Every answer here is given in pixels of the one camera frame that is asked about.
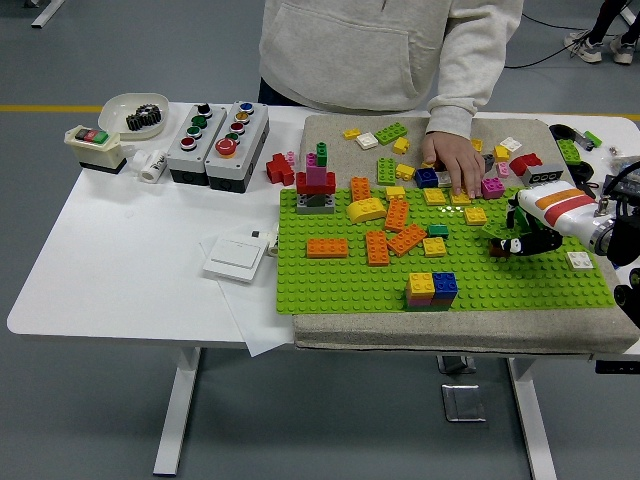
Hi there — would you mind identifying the black floor cable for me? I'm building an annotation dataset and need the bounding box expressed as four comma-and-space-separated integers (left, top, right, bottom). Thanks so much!
504, 9, 591, 70

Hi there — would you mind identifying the white table leg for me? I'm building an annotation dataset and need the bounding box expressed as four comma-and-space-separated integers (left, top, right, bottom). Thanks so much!
505, 357, 559, 480
152, 346, 204, 476

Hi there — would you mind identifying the grey emergency stop control box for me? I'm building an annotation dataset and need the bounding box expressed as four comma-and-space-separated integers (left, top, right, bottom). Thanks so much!
204, 101, 271, 193

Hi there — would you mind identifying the white pipe tee fitting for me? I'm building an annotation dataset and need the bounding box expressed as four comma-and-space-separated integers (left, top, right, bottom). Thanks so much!
130, 147, 169, 183

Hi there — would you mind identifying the grey four-button control box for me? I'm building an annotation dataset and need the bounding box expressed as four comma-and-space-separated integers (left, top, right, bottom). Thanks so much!
165, 103, 229, 187

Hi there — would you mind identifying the cream red-green switch box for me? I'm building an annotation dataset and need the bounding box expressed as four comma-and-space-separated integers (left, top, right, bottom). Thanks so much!
64, 124, 129, 175

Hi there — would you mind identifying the silver floor socket plate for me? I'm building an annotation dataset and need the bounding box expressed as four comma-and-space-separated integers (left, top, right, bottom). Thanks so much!
440, 383, 487, 424
436, 353, 477, 375

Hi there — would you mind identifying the lime green studded baseplate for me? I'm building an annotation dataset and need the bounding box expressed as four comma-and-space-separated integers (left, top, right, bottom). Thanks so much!
275, 185, 617, 315

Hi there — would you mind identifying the white paper sheet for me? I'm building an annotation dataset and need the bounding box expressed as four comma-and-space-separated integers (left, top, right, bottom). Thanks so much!
198, 227, 296, 358

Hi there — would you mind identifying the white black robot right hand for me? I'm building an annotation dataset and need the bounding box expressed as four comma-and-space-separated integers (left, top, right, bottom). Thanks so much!
488, 181, 607, 259

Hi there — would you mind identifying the long grey toy brick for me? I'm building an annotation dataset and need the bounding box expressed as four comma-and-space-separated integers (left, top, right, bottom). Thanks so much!
522, 164, 562, 187

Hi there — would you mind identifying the white wall switch panel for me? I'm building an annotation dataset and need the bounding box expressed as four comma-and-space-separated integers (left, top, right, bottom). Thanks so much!
202, 237, 266, 285

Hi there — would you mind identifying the grey-brown mat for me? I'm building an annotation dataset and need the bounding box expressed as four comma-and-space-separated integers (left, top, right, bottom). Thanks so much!
292, 114, 640, 355

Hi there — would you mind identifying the long lime toy brick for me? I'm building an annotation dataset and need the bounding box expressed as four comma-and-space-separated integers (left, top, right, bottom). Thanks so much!
481, 218, 521, 240

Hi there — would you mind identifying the red toy brick cluster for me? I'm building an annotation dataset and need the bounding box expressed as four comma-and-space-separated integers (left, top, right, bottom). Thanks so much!
265, 152, 296, 186

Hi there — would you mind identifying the black table control panel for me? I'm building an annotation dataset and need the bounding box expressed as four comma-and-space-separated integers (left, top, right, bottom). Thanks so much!
594, 358, 640, 375

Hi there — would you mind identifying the white plastic tray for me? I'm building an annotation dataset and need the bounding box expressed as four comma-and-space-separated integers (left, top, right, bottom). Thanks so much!
97, 92, 170, 142

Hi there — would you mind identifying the lime green toy brick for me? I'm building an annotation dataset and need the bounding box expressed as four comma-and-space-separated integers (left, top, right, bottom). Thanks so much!
555, 138, 584, 165
374, 122, 409, 146
378, 157, 400, 187

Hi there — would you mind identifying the person's left hand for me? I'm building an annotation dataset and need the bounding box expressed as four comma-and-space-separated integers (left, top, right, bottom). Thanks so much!
419, 130, 487, 199

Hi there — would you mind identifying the yellow curved toy brick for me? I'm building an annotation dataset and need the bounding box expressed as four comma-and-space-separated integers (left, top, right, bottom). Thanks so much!
346, 197, 387, 225

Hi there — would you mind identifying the clear bag of parts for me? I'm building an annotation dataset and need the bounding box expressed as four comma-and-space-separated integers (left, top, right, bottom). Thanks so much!
610, 153, 640, 174

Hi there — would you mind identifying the wide red toy brick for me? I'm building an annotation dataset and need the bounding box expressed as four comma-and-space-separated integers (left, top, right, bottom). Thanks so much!
295, 171, 337, 196

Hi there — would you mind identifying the tall pink toy brick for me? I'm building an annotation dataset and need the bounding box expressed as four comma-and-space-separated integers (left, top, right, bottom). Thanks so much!
305, 152, 329, 186

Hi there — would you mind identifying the red arch toy brick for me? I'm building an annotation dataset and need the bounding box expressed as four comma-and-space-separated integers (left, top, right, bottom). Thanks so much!
508, 152, 543, 177

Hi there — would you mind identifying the person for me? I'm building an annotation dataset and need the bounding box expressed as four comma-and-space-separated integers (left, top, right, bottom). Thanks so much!
563, 0, 640, 66
257, 0, 525, 114

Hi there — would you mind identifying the silver black green small tool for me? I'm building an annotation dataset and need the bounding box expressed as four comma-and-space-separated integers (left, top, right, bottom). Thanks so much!
572, 128, 604, 152

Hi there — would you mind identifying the orange long toy brick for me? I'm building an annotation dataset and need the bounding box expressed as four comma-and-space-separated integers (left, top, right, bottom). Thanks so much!
304, 237, 349, 260
349, 176, 372, 203
385, 223, 428, 256
364, 230, 390, 267
383, 198, 410, 233

